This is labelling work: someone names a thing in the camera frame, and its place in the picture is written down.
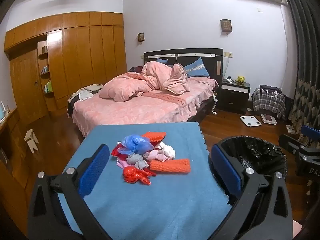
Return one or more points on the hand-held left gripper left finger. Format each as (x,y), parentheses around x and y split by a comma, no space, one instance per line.
(95,170)

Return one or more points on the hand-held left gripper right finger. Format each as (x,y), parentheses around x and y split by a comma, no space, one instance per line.
(226,172)

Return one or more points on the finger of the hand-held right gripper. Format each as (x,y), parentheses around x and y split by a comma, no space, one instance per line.
(288,142)
(310,130)

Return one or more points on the black bin liner bag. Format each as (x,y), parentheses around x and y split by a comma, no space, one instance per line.
(260,152)

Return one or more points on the black trash bin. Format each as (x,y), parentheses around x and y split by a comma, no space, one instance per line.
(233,138)

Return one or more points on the red plastic bag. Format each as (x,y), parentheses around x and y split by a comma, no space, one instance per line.
(132,175)

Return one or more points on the grey sock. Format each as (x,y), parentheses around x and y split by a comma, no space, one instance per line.
(138,162)

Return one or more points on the blue plastic bag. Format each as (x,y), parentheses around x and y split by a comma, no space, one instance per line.
(136,142)

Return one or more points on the orange foam net sleeve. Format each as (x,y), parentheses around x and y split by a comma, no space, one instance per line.
(170,166)
(156,136)

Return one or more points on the white papers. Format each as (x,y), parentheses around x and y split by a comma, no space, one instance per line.
(290,128)

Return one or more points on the bathroom scale with dark panel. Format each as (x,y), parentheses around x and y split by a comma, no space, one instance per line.
(268,118)

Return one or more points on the white bathroom scale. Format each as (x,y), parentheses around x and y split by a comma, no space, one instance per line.
(250,120)

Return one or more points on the plaid cloth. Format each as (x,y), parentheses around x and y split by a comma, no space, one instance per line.
(265,105)

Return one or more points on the dark jacket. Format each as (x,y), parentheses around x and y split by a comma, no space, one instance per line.
(270,88)

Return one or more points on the blue table cloth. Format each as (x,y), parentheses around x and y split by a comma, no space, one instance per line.
(150,205)

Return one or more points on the black cloth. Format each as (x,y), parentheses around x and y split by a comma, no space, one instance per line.
(70,107)

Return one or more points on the person's leg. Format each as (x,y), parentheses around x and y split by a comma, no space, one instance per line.
(297,231)

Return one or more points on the black and white nightstand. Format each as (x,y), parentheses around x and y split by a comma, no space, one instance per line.
(233,97)

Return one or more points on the small wooden stool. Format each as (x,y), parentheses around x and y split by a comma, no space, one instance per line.
(31,137)

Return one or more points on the bed with pink bedding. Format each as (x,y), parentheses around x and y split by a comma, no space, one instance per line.
(140,110)

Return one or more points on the dark patterned curtain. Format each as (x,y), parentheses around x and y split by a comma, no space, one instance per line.
(303,55)

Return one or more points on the beige clothes pile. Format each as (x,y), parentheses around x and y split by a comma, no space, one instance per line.
(86,91)

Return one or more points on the yellow plush toy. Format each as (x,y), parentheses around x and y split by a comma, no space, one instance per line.
(240,79)

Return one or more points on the white remote control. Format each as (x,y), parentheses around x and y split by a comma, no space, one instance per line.
(228,80)

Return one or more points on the pink duvet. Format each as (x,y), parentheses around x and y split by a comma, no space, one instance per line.
(130,87)

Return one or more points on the green bottles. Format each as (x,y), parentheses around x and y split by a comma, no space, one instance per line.
(48,86)

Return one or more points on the large blue pillow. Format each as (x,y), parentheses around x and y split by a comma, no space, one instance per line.
(197,68)

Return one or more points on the dark red cloth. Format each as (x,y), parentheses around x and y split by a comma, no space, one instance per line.
(135,69)

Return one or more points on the light blue kettle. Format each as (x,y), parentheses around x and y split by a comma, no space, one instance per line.
(2,111)

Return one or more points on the wooden wardrobe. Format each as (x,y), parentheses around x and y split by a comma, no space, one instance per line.
(82,55)

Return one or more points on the dark bed headboard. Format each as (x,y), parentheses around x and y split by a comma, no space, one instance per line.
(185,53)

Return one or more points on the small blue pillow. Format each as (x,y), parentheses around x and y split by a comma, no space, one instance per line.
(162,61)

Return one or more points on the white wall socket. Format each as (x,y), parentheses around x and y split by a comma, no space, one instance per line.
(227,54)

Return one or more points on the large wooden wall lamp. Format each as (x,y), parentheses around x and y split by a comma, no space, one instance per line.
(226,25)

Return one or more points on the small wooden wall lamp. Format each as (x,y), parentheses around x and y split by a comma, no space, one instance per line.
(140,37)

